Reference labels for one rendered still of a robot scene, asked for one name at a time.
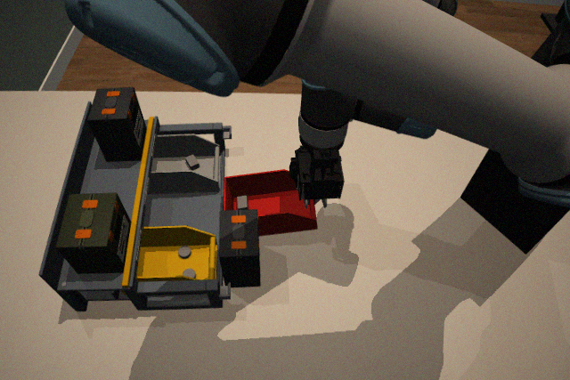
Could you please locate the yellow flat bar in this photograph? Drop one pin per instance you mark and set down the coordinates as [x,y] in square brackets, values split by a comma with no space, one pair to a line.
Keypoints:
[137,205]

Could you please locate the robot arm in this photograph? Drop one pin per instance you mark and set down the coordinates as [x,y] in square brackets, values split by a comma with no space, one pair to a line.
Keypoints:
[409,57]

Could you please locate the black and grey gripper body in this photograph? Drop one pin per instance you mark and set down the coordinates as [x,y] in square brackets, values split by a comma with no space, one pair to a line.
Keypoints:
[323,184]

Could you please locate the yellow open bin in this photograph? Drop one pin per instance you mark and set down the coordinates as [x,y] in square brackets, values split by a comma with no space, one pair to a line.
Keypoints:
[159,254]

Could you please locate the grey metal disc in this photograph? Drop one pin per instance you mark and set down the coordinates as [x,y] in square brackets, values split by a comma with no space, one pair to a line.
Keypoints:
[184,252]
[189,273]

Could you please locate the dark grey metal shelf rack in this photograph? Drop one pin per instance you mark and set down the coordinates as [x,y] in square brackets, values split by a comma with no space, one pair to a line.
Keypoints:
[88,172]

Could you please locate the red bin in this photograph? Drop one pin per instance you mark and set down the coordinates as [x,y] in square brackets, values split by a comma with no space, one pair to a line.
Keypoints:
[275,196]

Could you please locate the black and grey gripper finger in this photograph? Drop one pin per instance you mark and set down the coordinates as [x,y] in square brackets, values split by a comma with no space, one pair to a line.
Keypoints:
[324,201]
[294,174]

